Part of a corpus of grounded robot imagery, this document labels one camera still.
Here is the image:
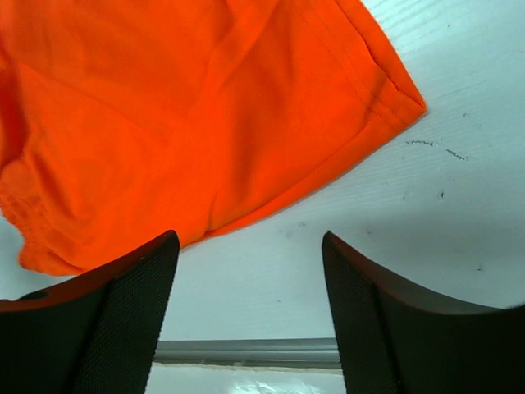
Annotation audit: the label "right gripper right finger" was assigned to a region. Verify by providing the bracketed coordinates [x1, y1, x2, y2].
[322, 232, 524, 393]

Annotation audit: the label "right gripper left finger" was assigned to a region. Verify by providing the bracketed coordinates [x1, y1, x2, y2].
[1, 231, 180, 393]

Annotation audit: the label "aluminium table rail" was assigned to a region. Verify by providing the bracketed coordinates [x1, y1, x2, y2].
[153, 338, 340, 369]

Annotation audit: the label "orange shorts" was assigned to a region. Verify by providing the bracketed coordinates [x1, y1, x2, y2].
[1, 1, 426, 276]

